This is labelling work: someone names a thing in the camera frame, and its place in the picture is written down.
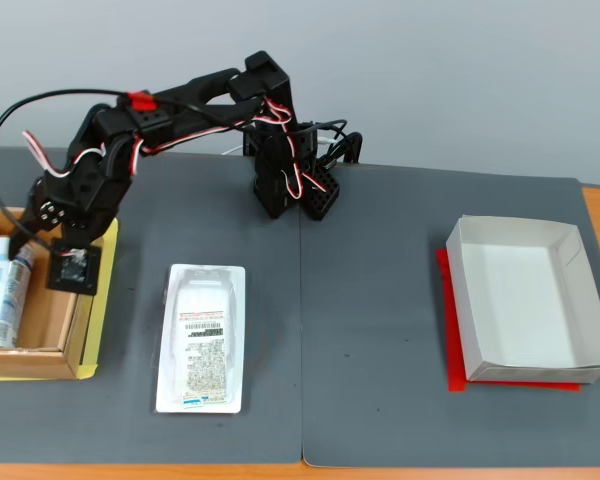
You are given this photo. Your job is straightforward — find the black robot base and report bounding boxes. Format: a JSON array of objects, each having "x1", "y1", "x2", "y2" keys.
[{"x1": 252, "y1": 134, "x2": 314, "y2": 220}]

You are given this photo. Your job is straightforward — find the black base cable bundle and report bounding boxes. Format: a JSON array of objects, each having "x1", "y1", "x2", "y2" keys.
[{"x1": 299, "y1": 118, "x2": 364, "y2": 167}]

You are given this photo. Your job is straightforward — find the white paper box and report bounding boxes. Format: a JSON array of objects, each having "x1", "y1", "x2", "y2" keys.
[{"x1": 445, "y1": 214, "x2": 600, "y2": 385}]

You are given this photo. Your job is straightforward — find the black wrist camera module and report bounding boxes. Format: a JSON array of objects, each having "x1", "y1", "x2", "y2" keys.
[{"x1": 46, "y1": 238, "x2": 104, "y2": 297}]

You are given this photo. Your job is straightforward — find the brown cardboard box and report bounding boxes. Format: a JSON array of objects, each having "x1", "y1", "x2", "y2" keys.
[{"x1": 0, "y1": 205, "x2": 104, "y2": 382}]

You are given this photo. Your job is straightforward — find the yellow paper sheet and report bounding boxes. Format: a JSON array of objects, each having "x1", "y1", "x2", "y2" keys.
[{"x1": 0, "y1": 215, "x2": 120, "y2": 384}]

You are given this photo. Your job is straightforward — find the dark grey table mat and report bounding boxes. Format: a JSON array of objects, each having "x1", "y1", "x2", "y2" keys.
[
  {"x1": 0, "y1": 147, "x2": 304, "y2": 466},
  {"x1": 299, "y1": 159, "x2": 600, "y2": 470}
]

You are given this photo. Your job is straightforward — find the white plastic blister tray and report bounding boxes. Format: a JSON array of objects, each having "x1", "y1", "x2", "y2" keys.
[{"x1": 154, "y1": 263, "x2": 247, "y2": 416}]

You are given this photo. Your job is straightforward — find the black camera cable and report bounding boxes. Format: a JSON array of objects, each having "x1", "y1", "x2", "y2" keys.
[{"x1": 0, "y1": 88, "x2": 131, "y2": 242}]

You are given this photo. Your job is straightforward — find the red white servo wire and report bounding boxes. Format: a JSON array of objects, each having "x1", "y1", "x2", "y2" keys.
[
  {"x1": 21, "y1": 128, "x2": 147, "y2": 180},
  {"x1": 257, "y1": 97, "x2": 331, "y2": 202}
]

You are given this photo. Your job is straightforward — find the white and blue drink can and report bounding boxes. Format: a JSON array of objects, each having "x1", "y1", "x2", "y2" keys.
[{"x1": 0, "y1": 234, "x2": 36, "y2": 349}]

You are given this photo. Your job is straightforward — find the red paper sheet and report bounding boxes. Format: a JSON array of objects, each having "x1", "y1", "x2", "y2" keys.
[{"x1": 435, "y1": 247, "x2": 582, "y2": 394}]

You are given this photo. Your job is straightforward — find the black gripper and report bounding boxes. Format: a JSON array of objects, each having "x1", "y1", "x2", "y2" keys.
[{"x1": 7, "y1": 154, "x2": 132, "y2": 262}]

